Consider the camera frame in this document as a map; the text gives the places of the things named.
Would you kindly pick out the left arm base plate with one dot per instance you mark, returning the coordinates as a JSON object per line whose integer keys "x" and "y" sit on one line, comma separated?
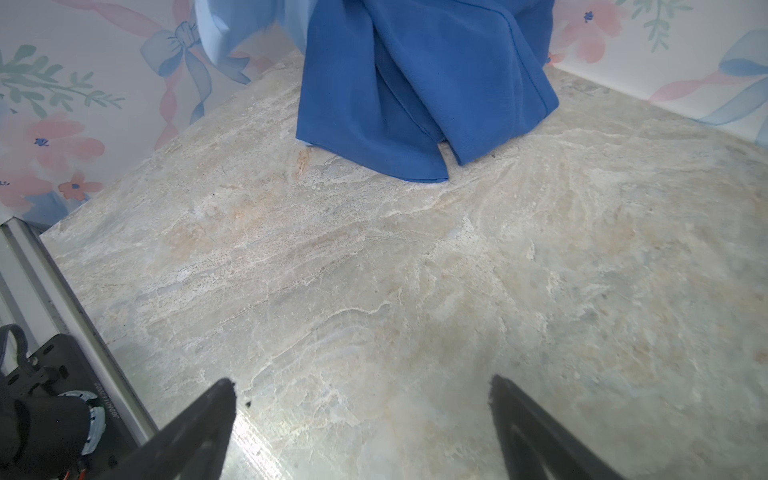
{"x": 116, "y": 443}

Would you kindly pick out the aluminium mounting rail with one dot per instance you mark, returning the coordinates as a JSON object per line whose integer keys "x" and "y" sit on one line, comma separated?
{"x": 36, "y": 296}

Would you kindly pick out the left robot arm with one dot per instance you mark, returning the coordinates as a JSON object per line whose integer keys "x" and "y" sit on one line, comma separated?
{"x": 52, "y": 419}

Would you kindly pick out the dark blue cloth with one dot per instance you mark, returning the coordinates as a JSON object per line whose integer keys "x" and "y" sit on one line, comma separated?
{"x": 386, "y": 82}

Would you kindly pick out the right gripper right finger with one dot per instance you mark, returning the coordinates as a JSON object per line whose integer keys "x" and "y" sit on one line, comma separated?
{"x": 534, "y": 444}

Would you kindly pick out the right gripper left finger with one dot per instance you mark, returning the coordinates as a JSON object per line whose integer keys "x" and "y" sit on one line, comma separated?
{"x": 192, "y": 446}

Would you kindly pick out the light blue cloth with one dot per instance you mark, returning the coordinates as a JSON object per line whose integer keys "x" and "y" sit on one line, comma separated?
{"x": 225, "y": 24}

